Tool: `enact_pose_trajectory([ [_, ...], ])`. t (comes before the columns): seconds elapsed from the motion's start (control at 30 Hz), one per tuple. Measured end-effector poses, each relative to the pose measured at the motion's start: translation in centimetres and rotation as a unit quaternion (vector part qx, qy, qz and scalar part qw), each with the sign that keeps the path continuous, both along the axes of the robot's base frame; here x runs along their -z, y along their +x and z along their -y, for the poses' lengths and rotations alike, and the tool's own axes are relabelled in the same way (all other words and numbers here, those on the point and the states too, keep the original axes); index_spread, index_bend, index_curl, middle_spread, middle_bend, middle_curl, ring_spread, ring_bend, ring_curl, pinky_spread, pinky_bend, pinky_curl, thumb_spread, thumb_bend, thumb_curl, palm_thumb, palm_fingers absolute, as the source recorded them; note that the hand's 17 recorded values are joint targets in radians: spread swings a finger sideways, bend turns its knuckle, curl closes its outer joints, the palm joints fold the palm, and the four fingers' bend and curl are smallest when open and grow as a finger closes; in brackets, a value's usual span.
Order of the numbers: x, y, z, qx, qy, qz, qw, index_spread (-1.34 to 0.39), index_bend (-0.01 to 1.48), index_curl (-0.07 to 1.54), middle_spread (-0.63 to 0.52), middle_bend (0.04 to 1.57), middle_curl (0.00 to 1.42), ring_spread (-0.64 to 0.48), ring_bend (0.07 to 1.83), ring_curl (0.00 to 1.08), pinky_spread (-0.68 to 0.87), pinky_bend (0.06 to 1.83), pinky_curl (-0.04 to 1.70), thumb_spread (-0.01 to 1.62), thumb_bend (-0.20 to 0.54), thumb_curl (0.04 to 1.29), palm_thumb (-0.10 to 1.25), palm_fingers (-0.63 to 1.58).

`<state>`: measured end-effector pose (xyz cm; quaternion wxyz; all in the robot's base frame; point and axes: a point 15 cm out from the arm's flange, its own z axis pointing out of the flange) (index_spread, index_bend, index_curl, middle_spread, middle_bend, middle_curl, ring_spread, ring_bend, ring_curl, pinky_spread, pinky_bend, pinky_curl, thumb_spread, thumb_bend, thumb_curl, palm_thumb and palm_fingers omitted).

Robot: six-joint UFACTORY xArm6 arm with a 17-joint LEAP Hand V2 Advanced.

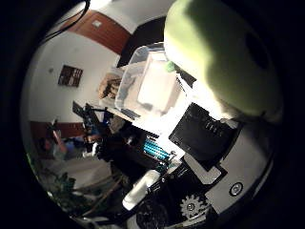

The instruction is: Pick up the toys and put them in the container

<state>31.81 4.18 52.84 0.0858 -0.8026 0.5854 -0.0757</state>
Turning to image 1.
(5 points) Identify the yellow-green plush toy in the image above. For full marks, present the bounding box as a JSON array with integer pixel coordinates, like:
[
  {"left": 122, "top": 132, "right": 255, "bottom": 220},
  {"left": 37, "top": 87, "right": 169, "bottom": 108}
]
[{"left": 163, "top": 0, "right": 284, "bottom": 123}]

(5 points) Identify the clear plastic container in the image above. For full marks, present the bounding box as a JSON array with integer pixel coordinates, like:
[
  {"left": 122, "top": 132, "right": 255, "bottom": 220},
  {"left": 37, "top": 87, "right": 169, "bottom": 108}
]
[{"left": 113, "top": 41, "right": 189, "bottom": 118}]

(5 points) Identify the teal drawer rack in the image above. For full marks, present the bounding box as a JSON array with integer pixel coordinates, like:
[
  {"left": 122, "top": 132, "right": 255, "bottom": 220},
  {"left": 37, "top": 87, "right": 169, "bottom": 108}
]
[{"left": 142, "top": 136, "right": 173, "bottom": 162}]

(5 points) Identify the green potted plant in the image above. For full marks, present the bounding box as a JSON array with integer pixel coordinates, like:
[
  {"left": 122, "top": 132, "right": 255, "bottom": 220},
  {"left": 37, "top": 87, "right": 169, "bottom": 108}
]
[{"left": 46, "top": 171, "right": 85, "bottom": 213}]

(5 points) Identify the dark framed wall picture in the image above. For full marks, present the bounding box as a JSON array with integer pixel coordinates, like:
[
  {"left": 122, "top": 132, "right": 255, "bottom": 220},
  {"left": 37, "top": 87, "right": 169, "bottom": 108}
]
[{"left": 57, "top": 64, "right": 84, "bottom": 88}]

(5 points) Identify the thin black cable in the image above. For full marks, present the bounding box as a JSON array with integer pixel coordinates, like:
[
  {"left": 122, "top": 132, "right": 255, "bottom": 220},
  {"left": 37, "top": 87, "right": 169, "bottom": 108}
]
[{"left": 39, "top": 0, "right": 92, "bottom": 46}]

